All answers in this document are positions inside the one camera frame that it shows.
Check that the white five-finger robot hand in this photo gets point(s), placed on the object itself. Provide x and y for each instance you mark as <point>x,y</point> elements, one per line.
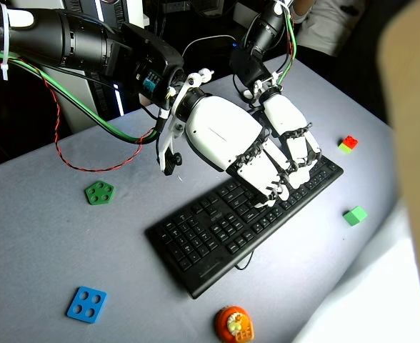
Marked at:
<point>285,114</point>
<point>220,132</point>

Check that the red and green stacked brick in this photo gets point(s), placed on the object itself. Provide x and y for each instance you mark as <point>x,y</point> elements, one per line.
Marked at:
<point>348,143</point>

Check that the person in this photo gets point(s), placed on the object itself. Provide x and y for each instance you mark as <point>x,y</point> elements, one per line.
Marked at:
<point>324,28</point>

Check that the black computer keyboard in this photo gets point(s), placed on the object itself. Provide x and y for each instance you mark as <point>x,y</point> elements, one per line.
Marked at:
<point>210,228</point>

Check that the green cube block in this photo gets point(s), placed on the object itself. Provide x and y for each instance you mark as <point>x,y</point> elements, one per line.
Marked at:
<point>354,216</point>

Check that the beige blurred panel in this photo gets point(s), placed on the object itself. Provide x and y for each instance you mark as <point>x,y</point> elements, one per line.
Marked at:
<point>417,107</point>

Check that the green pentagon block with holes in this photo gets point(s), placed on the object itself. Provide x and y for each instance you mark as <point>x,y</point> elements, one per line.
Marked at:
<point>99,193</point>

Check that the orange toy cake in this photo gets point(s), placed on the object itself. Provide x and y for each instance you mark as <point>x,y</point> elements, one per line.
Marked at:
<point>233,323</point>

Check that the grey table cloth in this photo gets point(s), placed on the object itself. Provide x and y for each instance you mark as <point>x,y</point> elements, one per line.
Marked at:
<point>35,232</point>

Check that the blue square block with holes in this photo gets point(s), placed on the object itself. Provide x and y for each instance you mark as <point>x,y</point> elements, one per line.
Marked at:
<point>86,305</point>

